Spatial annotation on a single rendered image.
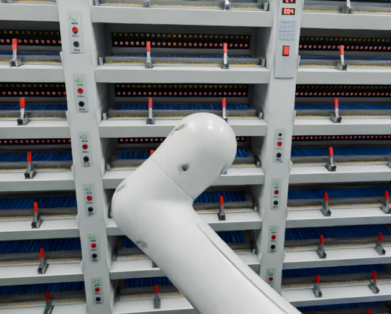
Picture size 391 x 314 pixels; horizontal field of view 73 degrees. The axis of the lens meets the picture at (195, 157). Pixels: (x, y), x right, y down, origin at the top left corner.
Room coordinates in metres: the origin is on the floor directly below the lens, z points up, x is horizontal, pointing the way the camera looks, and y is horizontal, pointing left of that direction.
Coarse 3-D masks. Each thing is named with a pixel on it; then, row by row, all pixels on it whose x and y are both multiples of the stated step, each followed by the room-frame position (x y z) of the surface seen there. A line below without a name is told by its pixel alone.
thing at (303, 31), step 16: (256, 0) 1.17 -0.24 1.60; (160, 32) 1.14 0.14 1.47; (176, 32) 1.15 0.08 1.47; (192, 32) 1.15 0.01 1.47; (208, 32) 1.16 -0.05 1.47; (224, 32) 1.16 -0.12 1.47; (240, 32) 1.17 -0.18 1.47; (304, 32) 1.19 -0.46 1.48; (320, 32) 1.20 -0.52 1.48; (336, 32) 1.21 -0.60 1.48; (352, 32) 1.21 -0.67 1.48; (368, 32) 1.22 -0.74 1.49; (384, 32) 1.23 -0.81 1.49; (112, 96) 1.12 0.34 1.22; (112, 144) 1.12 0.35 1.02; (336, 144) 1.21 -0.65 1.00; (64, 192) 1.10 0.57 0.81
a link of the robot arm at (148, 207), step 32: (128, 192) 0.36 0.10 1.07; (160, 192) 0.36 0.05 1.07; (128, 224) 0.35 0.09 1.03; (160, 224) 0.34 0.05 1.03; (192, 224) 0.34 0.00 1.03; (160, 256) 0.32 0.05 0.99; (192, 256) 0.31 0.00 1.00; (224, 256) 0.32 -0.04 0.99; (192, 288) 0.30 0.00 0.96; (224, 288) 0.29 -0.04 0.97; (256, 288) 0.29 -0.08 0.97
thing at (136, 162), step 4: (112, 160) 1.00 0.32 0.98; (116, 160) 1.00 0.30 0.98; (120, 160) 1.00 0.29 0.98; (124, 160) 1.00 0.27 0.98; (128, 160) 1.00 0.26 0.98; (132, 160) 1.00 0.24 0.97; (136, 160) 1.00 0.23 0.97; (140, 160) 1.00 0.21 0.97; (144, 160) 1.00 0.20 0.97; (236, 160) 1.03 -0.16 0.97; (240, 160) 1.03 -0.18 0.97; (244, 160) 1.03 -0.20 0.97; (248, 160) 1.04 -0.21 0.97; (252, 160) 1.04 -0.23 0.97; (112, 164) 0.99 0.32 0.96; (116, 164) 0.99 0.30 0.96; (120, 164) 0.99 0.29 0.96; (124, 164) 0.99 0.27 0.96; (128, 164) 0.99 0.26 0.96; (132, 164) 1.00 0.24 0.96; (136, 164) 1.00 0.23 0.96; (140, 164) 1.00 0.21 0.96; (236, 164) 1.02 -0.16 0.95; (240, 164) 1.02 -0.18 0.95; (244, 164) 1.02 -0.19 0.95; (248, 164) 1.02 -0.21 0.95
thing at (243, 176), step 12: (120, 144) 1.09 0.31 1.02; (132, 144) 1.10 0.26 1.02; (144, 144) 1.10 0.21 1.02; (156, 144) 1.11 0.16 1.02; (240, 144) 1.14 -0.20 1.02; (252, 144) 1.14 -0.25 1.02; (108, 156) 1.03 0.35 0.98; (252, 156) 1.10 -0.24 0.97; (108, 168) 0.97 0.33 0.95; (228, 168) 1.01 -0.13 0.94; (240, 168) 1.01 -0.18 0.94; (252, 168) 1.01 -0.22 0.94; (264, 168) 0.98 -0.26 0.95; (108, 180) 0.92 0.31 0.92; (120, 180) 0.93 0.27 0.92; (216, 180) 0.96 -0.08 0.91; (228, 180) 0.97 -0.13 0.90; (240, 180) 0.97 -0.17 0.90; (252, 180) 0.98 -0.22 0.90
